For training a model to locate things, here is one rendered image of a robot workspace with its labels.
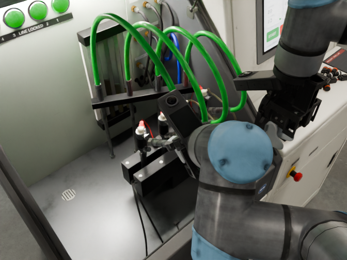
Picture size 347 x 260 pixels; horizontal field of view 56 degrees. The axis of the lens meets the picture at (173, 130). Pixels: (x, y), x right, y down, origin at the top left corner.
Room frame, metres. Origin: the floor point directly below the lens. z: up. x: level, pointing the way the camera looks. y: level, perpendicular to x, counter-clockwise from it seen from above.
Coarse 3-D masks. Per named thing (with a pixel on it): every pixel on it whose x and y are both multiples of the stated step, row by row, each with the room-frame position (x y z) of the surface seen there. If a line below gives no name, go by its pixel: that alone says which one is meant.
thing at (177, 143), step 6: (192, 132) 0.38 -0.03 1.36; (174, 138) 0.43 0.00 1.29; (180, 144) 0.40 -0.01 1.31; (180, 150) 0.39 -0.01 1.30; (186, 150) 0.39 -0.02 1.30; (186, 156) 0.38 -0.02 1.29; (186, 162) 0.38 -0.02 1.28; (192, 162) 0.38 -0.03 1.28; (186, 168) 0.39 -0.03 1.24; (192, 168) 0.37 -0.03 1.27; (198, 168) 0.38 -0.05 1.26; (192, 174) 0.38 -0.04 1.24; (198, 174) 0.37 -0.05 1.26
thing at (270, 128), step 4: (268, 124) 0.46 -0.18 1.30; (272, 124) 0.45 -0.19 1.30; (264, 128) 0.46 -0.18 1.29; (268, 128) 0.46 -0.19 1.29; (272, 128) 0.45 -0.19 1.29; (276, 128) 0.45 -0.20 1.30; (268, 132) 0.46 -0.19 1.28; (272, 132) 0.45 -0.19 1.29; (276, 132) 0.45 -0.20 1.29; (272, 136) 0.45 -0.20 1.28; (276, 136) 0.44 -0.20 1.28; (272, 140) 0.45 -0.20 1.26; (276, 140) 0.44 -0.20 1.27; (280, 140) 0.44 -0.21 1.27; (272, 144) 0.45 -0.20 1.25; (276, 144) 0.44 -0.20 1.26; (280, 144) 0.43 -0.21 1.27; (276, 148) 0.44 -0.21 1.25; (280, 148) 0.43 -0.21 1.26
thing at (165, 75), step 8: (104, 16) 0.68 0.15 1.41; (112, 16) 0.65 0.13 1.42; (96, 24) 0.72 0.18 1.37; (120, 24) 0.63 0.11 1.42; (128, 24) 0.62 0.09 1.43; (96, 32) 0.74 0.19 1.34; (136, 32) 0.60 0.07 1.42; (144, 40) 0.58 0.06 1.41; (144, 48) 0.57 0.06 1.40; (152, 56) 0.55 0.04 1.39; (96, 64) 0.76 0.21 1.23; (160, 64) 0.54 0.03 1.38; (96, 72) 0.76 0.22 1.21; (160, 72) 0.53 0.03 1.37; (96, 80) 0.76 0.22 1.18; (168, 80) 0.52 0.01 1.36; (168, 88) 0.51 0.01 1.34
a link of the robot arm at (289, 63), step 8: (280, 48) 0.46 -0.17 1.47; (280, 56) 0.45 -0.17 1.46; (288, 56) 0.44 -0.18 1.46; (296, 56) 0.43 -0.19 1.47; (304, 56) 0.43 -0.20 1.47; (312, 56) 0.43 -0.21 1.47; (320, 56) 0.44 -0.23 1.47; (280, 64) 0.45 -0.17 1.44; (288, 64) 0.44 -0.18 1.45; (296, 64) 0.43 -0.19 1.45; (304, 64) 0.43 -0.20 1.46; (312, 64) 0.43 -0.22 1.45; (320, 64) 0.44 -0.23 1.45; (288, 72) 0.44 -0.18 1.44; (296, 72) 0.43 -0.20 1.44; (304, 72) 0.43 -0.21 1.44; (312, 72) 0.43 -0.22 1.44
